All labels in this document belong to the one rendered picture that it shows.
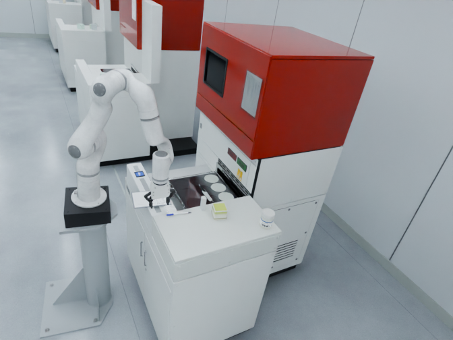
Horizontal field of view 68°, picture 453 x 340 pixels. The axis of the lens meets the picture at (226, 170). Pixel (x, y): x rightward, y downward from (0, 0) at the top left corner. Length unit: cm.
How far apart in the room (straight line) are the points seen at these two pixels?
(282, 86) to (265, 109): 15
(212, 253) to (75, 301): 132
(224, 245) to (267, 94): 81
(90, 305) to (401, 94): 284
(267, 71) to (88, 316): 197
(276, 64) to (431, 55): 150
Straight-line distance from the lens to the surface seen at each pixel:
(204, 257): 170
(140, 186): 209
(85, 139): 178
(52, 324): 268
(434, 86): 296
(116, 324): 261
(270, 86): 178
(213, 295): 199
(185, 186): 221
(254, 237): 181
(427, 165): 302
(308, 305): 289
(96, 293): 254
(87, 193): 201
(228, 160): 228
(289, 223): 254
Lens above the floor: 218
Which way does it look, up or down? 32 degrees down
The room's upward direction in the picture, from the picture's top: 9 degrees clockwise
